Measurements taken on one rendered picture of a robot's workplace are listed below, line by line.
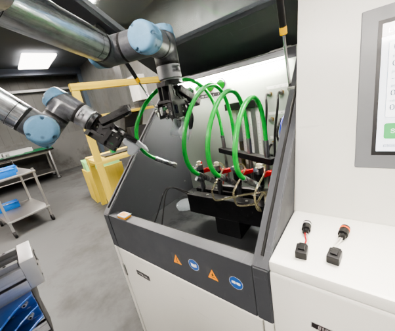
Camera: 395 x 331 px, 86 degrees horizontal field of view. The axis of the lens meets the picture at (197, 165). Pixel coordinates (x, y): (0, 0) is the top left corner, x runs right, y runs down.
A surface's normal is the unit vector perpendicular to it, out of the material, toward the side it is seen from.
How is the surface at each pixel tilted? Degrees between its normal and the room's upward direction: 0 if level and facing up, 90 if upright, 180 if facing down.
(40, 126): 90
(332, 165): 76
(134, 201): 90
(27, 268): 90
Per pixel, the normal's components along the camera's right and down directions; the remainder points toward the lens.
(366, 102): -0.62, 0.10
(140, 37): -0.23, 0.32
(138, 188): 0.79, 0.04
